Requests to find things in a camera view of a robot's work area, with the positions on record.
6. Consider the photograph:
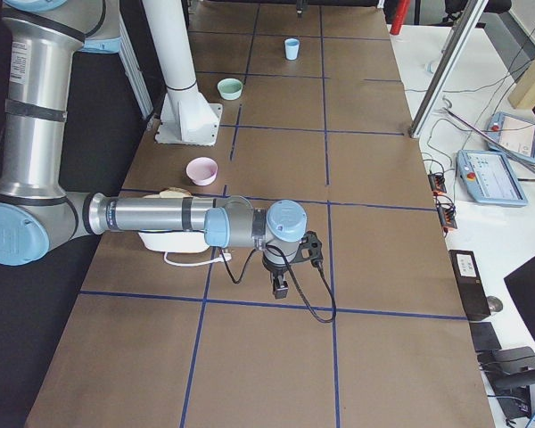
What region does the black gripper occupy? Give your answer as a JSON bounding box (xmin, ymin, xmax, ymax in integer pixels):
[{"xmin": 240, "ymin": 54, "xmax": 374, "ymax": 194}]
[{"xmin": 262, "ymin": 247, "xmax": 301, "ymax": 300}]

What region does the light blue cup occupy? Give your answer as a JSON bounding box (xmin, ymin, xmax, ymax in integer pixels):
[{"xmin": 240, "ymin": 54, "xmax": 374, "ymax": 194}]
[{"xmin": 284, "ymin": 37, "xmax": 300, "ymax": 61}]

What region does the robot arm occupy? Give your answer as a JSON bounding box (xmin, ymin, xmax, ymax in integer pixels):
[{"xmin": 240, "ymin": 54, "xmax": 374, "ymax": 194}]
[{"xmin": 0, "ymin": 2, "xmax": 145, "ymax": 301}]

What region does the cream toaster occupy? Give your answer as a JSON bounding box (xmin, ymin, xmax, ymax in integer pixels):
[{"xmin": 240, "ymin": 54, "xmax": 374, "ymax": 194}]
[{"xmin": 138, "ymin": 231, "xmax": 209, "ymax": 253}]

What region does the pink bowl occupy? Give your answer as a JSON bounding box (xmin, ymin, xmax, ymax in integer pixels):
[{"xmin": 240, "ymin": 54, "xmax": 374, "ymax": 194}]
[{"xmin": 185, "ymin": 157, "xmax": 218, "ymax": 186}]

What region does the bread slice in toaster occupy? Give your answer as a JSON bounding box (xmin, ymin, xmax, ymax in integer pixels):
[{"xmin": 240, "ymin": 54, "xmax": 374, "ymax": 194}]
[{"xmin": 159, "ymin": 187, "xmax": 193, "ymax": 199}]

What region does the black box on desk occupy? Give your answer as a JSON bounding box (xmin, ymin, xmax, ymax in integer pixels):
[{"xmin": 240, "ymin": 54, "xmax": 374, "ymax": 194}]
[{"xmin": 449, "ymin": 250, "xmax": 490, "ymax": 321}]

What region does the orange black connector block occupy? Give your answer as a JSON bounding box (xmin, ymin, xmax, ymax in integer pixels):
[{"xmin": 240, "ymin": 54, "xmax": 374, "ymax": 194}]
[{"xmin": 428, "ymin": 172, "xmax": 447, "ymax": 195}]

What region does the green bowl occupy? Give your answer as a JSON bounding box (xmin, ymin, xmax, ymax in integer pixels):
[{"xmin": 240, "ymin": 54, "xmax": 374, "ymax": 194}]
[{"xmin": 217, "ymin": 78, "xmax": 243, "ymax": 101}]

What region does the near teach pendant tablet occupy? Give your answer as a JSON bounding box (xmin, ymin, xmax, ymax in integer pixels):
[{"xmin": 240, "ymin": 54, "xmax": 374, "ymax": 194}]
[{"xmin": 456, "ymin": 150, "xmax": 528, "ymax": 207}]

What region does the teach pendant tablet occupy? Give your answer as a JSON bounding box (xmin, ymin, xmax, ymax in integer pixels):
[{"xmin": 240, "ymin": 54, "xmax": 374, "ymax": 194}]
[
  {"xmin": 485, "ymin": 111, "xmax": 535, "ymax": 164},
  {"xmin": 456, "ymin": 150, "xmax": 528, "ymax": 207}
]

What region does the black desk equipment base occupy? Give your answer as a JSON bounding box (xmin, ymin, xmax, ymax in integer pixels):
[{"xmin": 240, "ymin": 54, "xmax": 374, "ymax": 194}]
[{"xmin": 469, "ymin": 322, "xmax": 535, "ymax": 427}]

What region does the far teach pendant tablet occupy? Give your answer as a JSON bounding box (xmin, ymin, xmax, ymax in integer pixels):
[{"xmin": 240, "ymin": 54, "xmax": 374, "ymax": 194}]
[{"xmin": 485, "ymin": 111, "xmax": 535, "ymax": 164}]

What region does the red cylinder object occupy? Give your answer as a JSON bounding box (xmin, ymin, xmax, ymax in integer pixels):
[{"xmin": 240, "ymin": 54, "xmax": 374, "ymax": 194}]
[{"xmin": 390, "ymin": 0, "xmax": 410, "ymax": 36}]

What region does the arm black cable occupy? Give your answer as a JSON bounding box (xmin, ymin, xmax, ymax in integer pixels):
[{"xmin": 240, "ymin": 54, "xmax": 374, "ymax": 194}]
[{"xmin": 225, "ymin": 244, "xmax": 338, "ymax": 325}]

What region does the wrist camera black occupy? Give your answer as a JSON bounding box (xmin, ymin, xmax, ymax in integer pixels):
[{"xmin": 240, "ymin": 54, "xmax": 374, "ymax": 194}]
[{"xmin": 292, "ymin": 231, "xmax": 324, "ymax": 268}]

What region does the white toaster power cable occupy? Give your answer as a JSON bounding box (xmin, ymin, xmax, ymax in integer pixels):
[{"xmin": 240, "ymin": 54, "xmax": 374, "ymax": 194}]
[{"xmin": 162, "ymin": 249, "xmax": 234, "ymax": 268}]

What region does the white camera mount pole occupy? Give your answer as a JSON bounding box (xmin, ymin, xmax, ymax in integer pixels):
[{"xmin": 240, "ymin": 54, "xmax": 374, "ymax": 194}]
[{"xmin": 143, "ymin": 0, "xmax": 223, "ymax": 146}]

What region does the aluminium frame post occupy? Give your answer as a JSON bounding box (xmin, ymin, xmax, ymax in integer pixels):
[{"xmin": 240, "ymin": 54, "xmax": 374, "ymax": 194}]
[{"xmin": 408, "ymin": 0, "xmax": 489, "ymax": 138}]

